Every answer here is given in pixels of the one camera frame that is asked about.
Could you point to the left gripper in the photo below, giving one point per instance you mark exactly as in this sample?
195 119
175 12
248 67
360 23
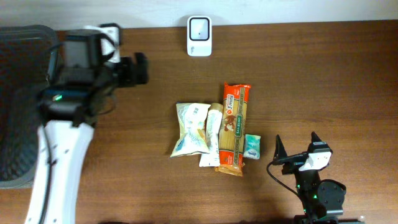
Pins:
134 72

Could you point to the grey plastic basket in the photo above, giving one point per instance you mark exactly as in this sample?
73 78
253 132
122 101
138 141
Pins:
29 60

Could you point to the orange spaghetti packet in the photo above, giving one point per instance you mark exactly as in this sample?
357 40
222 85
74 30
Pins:
232 129

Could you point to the white tube pouch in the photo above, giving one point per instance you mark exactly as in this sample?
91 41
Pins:
213 123

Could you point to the beige foil snack bag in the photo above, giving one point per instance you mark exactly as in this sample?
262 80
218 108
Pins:
191 119

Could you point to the white barcode scanner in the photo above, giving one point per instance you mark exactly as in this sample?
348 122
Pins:
199 36

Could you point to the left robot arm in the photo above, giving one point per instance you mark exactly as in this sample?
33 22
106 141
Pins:
69 108

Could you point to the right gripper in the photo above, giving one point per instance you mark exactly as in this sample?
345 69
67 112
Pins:
298 158

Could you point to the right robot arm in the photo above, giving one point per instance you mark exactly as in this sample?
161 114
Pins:
322 200

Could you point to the small teal gum packet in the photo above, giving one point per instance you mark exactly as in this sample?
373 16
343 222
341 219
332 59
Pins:
252 146

